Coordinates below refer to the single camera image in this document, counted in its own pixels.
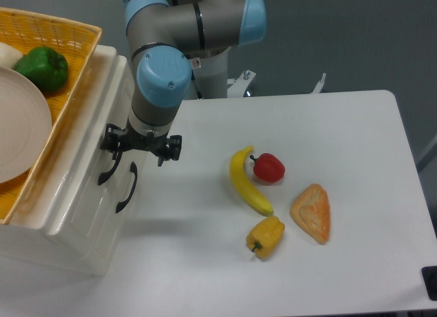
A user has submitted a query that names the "red bell pepper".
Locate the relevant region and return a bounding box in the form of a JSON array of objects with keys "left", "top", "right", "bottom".
[{"left": 249, "top": 153, "right": 285, "bottom": 184}]

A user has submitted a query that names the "yellow banana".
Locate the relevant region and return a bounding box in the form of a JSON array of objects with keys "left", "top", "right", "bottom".
[{"left": 229, "top": 146, "right": 274, "bottom": 217}]

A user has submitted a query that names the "black corner object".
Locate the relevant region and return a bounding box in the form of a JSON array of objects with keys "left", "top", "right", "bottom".
[{"left": 421, "top": 266, "right": 437, "bottom": 301}]

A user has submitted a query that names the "beige plate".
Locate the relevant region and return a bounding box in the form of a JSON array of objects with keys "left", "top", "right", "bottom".
[{"left": 1, "top": 67, "right": 52, "bottom": 182}]

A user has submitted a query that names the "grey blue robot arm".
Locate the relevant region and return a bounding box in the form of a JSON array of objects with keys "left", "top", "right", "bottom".
[{"left": 101, "top": 0, "right": 267, "bottom": 162}]

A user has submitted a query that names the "white round vegetable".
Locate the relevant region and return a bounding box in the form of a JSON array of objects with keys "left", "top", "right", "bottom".
[{"left": 0, "top": 42, "right": 23, "bottom": 69}]

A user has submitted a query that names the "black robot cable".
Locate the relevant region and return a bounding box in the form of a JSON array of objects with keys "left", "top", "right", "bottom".
[{"left": 189, "top": 67, "right": 205, "bottom": 100}]

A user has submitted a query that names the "triangular bread pastry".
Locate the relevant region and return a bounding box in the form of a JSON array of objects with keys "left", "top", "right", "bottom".
[{"left": 290, "top": 184, "right": 331, "bottom": 245}]

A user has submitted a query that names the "white drawer cabinet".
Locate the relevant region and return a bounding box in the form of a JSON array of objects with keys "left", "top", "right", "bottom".
[{"left": 1, "top": 46, "right": 145, "bottom": 275}]

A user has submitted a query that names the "yellow woven basket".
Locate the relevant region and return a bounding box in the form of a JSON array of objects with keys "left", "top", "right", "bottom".
[{"left": 1, "top": 8, "right": 102, "bottom": 224}]

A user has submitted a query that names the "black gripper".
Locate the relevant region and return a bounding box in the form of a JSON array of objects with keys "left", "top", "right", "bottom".
[{"left": 100, "top": 123, "right": 182, "bottom": 167}]

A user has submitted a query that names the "yellow bell pepper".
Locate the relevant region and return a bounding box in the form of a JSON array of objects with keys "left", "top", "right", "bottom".
[{"left": 246, "top": 216, "right": 285, "bottom": 260}]

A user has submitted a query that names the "green bell pepper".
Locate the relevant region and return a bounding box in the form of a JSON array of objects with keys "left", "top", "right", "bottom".
[{"left": 13, "top": 46, "right": 68, "bottom": 92}]

